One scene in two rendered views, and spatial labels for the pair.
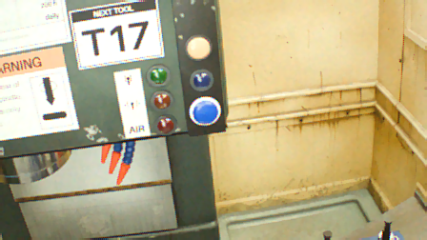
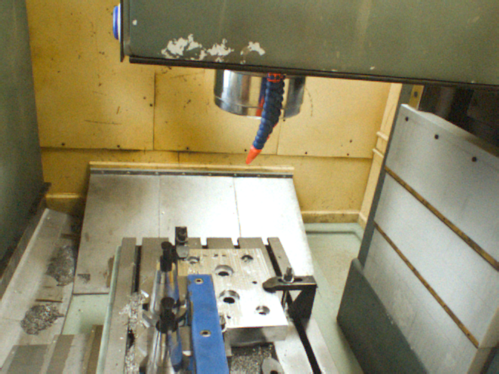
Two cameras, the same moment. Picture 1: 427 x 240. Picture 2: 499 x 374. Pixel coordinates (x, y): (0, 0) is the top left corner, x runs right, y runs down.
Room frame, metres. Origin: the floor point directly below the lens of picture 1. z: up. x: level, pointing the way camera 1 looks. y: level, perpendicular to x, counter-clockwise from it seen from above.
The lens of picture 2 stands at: (0.63, -0.42, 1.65)
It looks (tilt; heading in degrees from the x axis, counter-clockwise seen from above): 25 degrees down; 82
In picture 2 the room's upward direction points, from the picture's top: 7 degrees clockwise
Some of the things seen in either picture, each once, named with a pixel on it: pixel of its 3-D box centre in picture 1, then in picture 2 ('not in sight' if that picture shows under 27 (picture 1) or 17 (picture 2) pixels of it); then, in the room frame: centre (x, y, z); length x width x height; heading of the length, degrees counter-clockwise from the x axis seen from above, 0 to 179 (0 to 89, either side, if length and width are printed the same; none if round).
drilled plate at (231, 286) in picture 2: not in sight; (226, 291); (0.72, 0.41, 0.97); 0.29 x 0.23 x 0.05; 95
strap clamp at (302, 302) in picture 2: not in sight; (287, 291); (0.87, 0.40, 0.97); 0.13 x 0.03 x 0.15; 5
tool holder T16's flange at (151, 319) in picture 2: not in sight; (164, 312); (0.60, 0.06, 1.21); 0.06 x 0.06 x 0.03
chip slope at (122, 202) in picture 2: not in sight; (200, 237); (0.66, 0.99, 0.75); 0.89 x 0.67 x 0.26; 5
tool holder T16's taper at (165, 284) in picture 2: not in sight; (165, 286); (0.60, 0.06, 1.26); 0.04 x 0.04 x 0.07
